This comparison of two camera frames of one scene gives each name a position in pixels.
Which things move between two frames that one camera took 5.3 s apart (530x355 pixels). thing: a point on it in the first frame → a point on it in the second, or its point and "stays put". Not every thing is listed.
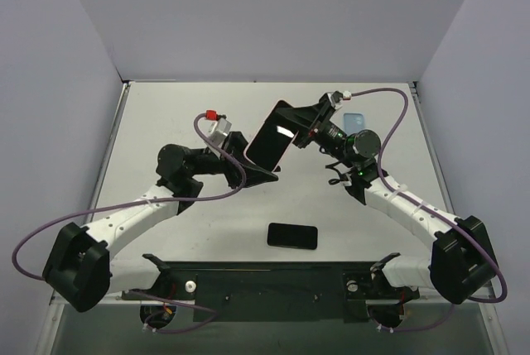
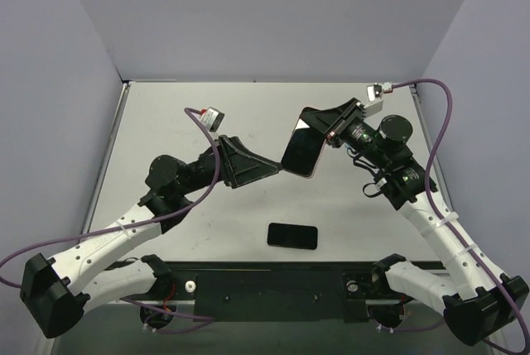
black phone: [292, 236] stays put
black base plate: [272, 291] stays put
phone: [272, 143] → [304, 150]
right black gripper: [319, 115] → [344, 119]
